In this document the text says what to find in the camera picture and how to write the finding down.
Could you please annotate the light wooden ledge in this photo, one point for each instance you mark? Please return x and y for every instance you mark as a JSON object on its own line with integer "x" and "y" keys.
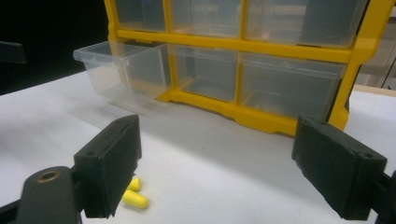
{"x": 375, "y": 90}

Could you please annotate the clear plastic drawer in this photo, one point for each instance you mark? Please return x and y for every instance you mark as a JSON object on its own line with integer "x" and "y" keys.
{"x": 205, "y": 17}
{"x": 124, "y": 70}
{"x": 204, "y": 73}
{"x": 303, "y": 21}
{"x": 140, "y": 14}
{"x": 289, "y": 87}

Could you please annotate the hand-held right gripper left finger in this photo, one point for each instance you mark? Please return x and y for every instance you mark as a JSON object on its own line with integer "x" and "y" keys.
{"x": 107, "y": 161}

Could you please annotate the dark flat object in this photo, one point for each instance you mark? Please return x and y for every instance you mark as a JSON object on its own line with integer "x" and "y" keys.
{"x": 11, "y": 53}

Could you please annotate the yellow foam earplug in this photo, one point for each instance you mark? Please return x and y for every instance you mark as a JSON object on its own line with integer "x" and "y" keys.
{"x": 135, "y": 199}
{"x": 135, "y": 184}

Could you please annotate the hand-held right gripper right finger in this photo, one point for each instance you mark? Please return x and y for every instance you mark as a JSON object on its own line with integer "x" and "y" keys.
{"x": 336, "y": 168}

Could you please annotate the yellow drawer organizer cabinet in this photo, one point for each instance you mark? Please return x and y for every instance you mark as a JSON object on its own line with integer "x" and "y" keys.
{"x": 264, "y": 119}

